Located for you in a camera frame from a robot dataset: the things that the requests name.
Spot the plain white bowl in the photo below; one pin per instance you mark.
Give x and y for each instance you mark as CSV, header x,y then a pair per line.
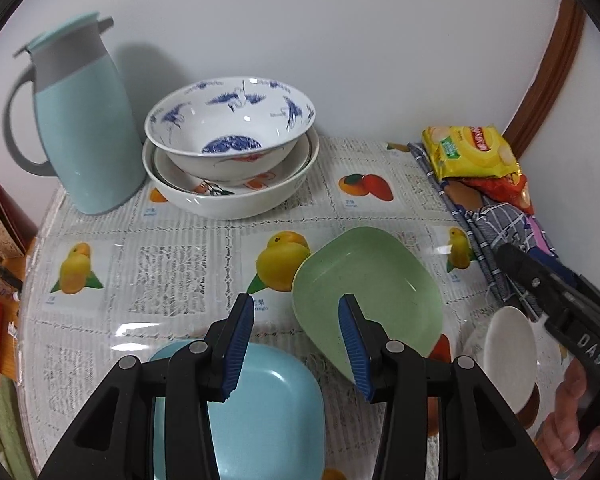
x,y
510,355

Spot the red chips bag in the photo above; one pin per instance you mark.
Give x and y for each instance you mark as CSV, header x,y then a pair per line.
x,y
500,187

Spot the grey checked cloth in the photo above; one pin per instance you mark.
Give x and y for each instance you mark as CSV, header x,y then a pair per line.
x,y
495,230

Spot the yellow chips bag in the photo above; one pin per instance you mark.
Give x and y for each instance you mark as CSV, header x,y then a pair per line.
x,y
470,152

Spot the light blue thermos jug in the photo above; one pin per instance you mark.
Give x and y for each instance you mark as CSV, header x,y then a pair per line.
x,y
90,135

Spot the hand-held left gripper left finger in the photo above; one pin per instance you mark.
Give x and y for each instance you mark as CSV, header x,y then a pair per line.
x,y
237,340

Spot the large white bowl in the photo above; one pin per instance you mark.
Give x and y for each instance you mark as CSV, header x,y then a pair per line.
x,y
230,207

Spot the blue crane print bowl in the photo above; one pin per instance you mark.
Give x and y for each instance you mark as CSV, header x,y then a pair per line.
x,y
230,125

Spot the brown clay bowl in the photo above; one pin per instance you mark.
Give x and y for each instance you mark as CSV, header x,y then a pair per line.
x,y
530,402

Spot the person's right hand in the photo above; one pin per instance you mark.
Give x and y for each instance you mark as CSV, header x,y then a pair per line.
x,y
567,410

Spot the red box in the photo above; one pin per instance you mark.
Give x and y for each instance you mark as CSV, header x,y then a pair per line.
x,y
0,220

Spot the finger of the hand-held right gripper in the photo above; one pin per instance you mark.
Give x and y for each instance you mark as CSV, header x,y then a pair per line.
x,y
530,275
597,302

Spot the light blue plate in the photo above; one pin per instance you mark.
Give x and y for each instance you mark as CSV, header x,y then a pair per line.
x,y
270,410

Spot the white bowl with orange print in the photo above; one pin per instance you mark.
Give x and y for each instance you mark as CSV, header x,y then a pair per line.
x,y
180,180

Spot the fruit print tablecloth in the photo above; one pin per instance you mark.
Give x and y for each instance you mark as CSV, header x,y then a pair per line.
x,y
180,270

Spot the green cloth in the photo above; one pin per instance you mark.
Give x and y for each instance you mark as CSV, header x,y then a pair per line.
x,y
10,435

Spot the brown wooden door frame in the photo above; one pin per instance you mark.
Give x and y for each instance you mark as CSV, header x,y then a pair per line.
x,y
555,70

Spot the brown snack packet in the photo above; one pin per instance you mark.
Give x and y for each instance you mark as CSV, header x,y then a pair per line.
x,y
462,195

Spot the green plate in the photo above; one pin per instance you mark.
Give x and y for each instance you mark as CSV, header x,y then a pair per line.
x,y
375,270

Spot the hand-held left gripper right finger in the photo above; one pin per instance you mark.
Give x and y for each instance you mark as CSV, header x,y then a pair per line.
x,y
352,340

